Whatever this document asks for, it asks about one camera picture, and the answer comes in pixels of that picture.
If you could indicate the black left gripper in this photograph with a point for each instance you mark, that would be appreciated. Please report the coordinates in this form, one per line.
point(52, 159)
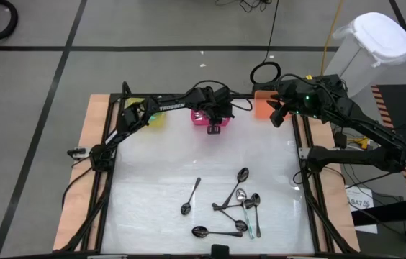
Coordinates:
point(220, 102)

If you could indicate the hazard striped floor mat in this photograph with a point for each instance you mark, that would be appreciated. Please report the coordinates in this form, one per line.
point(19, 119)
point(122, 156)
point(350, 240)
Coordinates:
point(393, 104)

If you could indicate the yellow plastic bin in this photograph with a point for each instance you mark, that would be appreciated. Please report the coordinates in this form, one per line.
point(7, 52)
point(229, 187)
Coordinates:
point(158, 120)

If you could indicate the white paper label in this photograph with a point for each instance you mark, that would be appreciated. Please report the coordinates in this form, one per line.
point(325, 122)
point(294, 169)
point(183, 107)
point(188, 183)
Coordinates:
point(359, 203)

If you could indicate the pink plastic bin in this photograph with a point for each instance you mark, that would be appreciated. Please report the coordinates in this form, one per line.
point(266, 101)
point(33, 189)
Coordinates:
point(199, 118)

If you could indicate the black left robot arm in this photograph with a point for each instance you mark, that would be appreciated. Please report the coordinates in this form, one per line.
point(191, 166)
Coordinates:
point(172, 106)

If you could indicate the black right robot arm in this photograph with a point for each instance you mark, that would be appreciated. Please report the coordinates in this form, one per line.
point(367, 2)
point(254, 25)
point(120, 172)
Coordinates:
point(354, 158)

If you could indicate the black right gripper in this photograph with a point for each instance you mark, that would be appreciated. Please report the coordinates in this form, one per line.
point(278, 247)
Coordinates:
point(298, 100)

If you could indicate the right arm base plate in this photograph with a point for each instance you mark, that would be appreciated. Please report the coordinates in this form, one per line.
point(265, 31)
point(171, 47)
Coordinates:
point(303, 153)

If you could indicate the yellow plug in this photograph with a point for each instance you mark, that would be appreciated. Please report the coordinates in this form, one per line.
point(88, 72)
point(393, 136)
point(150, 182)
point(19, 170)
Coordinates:
point(362, 141)

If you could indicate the orange plastic bin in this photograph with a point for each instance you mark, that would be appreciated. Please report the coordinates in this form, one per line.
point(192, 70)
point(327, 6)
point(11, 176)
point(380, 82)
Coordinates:
point(262, 104)

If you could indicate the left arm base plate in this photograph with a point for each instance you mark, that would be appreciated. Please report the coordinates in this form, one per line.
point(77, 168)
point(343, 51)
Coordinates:
point(77, 153)

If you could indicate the black floor beam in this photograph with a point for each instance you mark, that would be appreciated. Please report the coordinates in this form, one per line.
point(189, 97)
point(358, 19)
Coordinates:
point(390, 214)

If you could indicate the white lidded trash can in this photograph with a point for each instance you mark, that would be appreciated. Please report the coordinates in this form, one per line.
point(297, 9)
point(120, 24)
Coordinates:
point(379, 36)

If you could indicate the light wooden base board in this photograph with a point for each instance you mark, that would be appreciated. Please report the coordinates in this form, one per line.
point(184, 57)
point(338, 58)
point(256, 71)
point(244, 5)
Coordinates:
point(80, 194)

